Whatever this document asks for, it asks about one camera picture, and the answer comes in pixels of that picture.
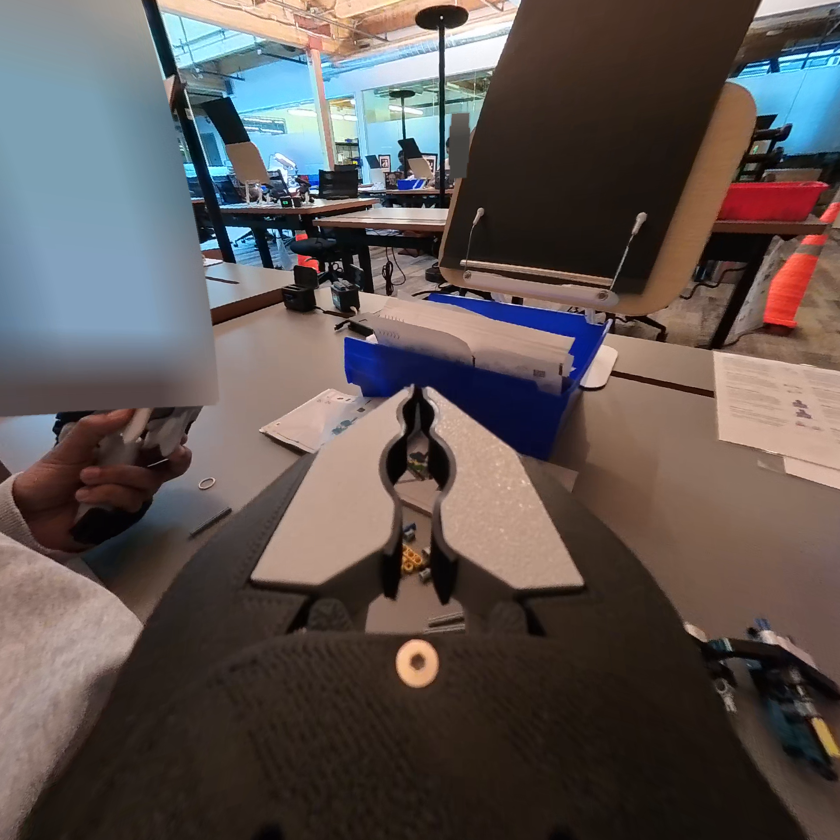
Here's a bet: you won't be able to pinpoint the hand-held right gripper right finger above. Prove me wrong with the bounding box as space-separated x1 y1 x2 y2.
422 386 586 605

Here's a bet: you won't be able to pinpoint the black document holder stand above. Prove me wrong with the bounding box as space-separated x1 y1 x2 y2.
436 0 762 389

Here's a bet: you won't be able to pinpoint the black charger box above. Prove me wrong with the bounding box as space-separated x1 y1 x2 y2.
330 264 364 316
282 266 320 312

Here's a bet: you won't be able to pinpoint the red plastic bin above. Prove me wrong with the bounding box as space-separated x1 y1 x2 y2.
717 180 830 223

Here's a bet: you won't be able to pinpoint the wooden desk with black legs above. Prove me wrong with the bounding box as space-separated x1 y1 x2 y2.
311 207 454 294
705 218 833 350

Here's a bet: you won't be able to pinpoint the printed paper sheet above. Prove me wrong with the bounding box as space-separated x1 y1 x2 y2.
712 351 840 472
758 456 840 492

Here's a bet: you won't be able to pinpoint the orange traffic cone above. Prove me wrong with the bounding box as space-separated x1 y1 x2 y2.
763 202 840 329

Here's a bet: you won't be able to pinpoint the black plastic crate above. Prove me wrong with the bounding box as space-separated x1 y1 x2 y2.
318 167 361 200

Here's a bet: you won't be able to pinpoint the white paper bags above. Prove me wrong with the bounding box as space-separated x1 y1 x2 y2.
367 297 578 395

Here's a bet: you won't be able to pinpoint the black metal post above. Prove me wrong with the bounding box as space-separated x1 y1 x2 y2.
141 0 237 265

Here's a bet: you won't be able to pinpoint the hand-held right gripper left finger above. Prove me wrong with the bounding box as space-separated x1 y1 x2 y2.
249 386 417 599

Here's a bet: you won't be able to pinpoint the open lego instruction booklet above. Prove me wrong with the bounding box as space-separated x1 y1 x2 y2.
259 387 439 516

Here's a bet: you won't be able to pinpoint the black and blue lego assembly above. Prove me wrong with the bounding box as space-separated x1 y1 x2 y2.
682 617 840 782

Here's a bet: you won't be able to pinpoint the distant document holder stand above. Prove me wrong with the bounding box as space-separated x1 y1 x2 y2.
197 95 273 193

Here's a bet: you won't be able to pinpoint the person's left hand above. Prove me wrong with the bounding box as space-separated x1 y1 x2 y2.
12 408 194 553

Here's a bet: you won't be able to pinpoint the blue plastic bin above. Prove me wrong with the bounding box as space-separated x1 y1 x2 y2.
343 292 614 460

